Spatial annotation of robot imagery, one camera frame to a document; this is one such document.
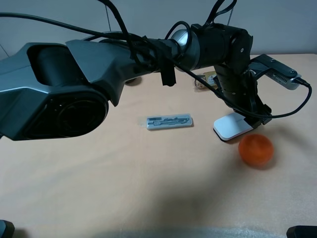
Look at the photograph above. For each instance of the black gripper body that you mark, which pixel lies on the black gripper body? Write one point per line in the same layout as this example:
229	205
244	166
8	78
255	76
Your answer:
238	87

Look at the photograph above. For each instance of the white mouse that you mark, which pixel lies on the white mouse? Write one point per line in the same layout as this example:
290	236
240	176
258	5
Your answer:
231	126

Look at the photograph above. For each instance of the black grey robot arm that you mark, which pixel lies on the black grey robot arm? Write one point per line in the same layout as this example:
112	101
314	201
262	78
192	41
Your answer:
58	91

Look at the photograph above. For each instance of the black object bottom right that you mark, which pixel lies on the black object bottom right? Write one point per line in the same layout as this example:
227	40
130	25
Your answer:
302	232

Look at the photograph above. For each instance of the black object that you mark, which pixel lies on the black object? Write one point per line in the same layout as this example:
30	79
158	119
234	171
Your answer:
302	232
6	229

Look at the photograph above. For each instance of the black object bottom left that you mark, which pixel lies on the black object bottom left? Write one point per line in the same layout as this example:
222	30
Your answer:
6	229

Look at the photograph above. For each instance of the orange mandarin fruit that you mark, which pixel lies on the orange mandarin fruit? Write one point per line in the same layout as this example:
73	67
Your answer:
256	150

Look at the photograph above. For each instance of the chocolate candy pack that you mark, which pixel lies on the chocolate candy pack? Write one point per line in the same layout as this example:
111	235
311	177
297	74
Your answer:
209	77

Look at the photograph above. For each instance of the grey plastic tool case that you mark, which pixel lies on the grey plastic tool case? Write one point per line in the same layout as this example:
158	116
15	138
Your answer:
164	122

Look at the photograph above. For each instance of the black round ball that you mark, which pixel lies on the black round ball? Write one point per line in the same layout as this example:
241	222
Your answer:
133	82

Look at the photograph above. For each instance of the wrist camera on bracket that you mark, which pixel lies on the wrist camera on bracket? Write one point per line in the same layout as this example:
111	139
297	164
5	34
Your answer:
275	70

